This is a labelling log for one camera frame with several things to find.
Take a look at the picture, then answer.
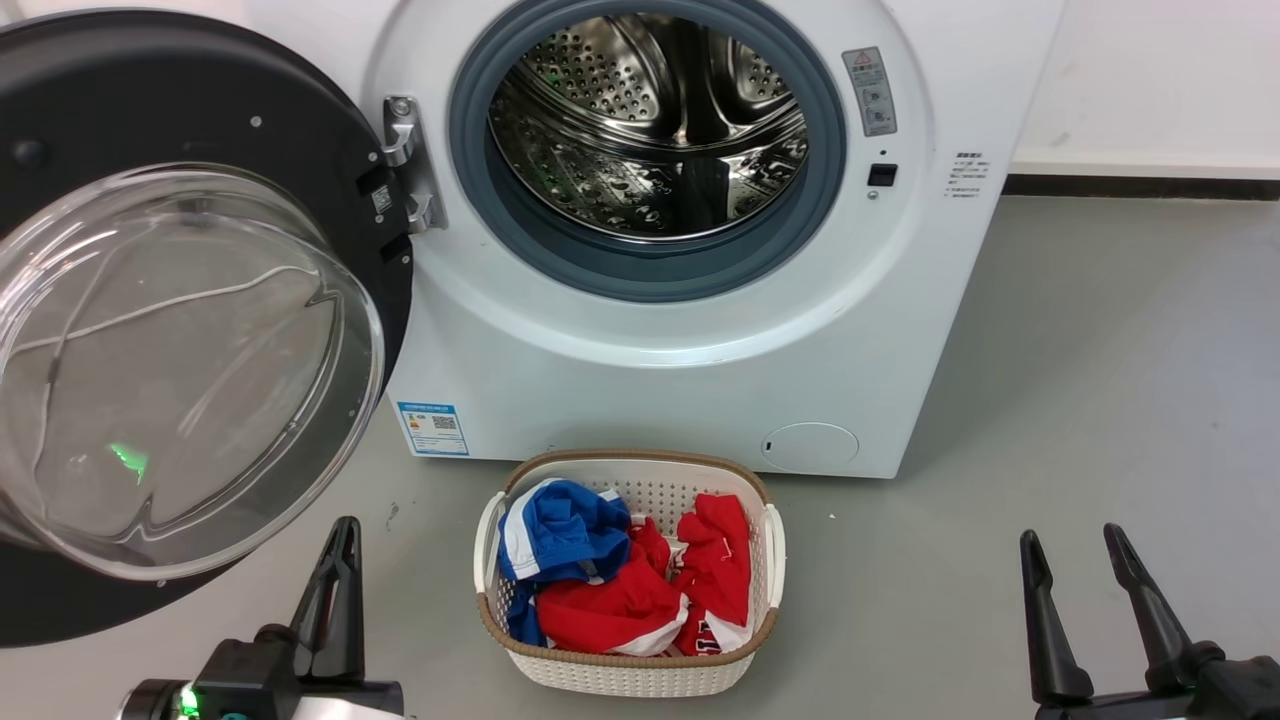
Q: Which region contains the black text label sticker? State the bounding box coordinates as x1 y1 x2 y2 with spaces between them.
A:
944 151 992 200

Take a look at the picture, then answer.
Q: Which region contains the blue energy label sticker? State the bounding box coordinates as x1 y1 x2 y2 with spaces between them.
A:
396 401 470 458

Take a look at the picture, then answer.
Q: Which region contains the round white filter cover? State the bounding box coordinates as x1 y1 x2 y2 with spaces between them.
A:
759 421 861 475

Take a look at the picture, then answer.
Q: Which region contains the red printed jersey garment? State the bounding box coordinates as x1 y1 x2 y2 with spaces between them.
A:
672 493 755 657

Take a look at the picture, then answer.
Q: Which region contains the metal door hinge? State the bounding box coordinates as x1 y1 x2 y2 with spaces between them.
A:
382 95 449 235

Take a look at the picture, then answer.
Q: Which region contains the white power cable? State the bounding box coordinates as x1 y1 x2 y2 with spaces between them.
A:
5 264 323 481

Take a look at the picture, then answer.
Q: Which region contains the blue and white garment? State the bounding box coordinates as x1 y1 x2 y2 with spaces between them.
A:
496 479 633 647

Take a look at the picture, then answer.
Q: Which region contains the white front-load washing machine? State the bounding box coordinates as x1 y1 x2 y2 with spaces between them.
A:
362 0 1069 480

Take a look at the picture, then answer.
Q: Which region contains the black wall baseboard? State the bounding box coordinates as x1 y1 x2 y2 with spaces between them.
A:
1002 174 1280 202

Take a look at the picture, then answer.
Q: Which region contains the white woven plastic laundry basket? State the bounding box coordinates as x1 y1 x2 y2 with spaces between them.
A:
473 449 787 698

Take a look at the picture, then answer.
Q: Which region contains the red garment with white trim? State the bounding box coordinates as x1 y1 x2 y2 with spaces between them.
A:
536 516 691 658

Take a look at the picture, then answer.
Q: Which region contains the stainless steel washer drum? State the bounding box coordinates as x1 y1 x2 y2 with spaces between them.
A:
487 12 810 244

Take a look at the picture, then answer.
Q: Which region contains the black round glass washer door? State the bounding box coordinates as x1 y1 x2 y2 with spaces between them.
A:
0 8 417 650

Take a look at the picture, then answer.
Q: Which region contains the grey warning sticker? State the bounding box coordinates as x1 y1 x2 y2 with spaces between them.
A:
841 46 899 139

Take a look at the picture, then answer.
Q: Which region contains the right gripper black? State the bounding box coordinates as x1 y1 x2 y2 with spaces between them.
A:
1019 522 1280 720

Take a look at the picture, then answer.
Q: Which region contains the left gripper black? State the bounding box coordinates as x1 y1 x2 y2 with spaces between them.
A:
117 516 405 720

